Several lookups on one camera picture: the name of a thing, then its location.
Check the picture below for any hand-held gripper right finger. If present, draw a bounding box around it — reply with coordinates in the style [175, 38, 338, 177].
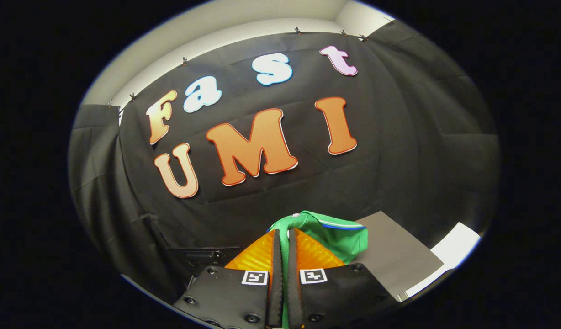
[287, 228, 397, 329]

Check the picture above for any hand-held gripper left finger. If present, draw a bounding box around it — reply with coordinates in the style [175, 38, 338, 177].
[173, 228, 283, 329]

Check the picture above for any green polo shirt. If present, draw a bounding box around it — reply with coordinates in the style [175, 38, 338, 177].
[267, 210, 369, 329]

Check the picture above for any dark glass washing machine lid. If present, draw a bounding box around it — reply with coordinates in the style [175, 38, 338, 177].
[166, 247, 241, 277]

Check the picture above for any white flat panel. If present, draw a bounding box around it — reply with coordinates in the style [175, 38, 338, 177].
[406, 223, 482, 297]

